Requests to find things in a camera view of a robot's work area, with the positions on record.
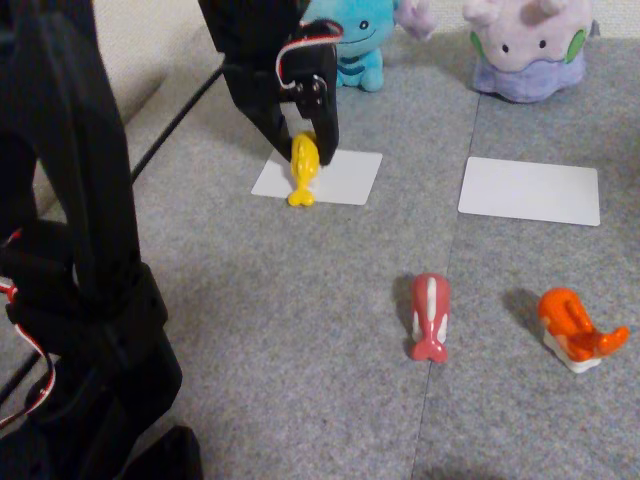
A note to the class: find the pink striped sushi toy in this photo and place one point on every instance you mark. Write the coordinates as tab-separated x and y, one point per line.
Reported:
431	315

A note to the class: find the white blank card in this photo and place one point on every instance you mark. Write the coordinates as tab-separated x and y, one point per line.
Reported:
350	180
530	192

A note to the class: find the blue Wooper plush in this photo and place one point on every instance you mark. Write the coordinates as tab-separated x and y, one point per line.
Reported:
362	55

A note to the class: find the orange shrimp sushi toy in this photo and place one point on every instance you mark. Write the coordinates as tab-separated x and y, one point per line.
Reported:
570	320

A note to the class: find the purple Goomy plush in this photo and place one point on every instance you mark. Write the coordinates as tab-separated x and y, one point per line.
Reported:
525	55

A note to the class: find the yellow egg sushi toy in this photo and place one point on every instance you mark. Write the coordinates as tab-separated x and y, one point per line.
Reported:
304	160

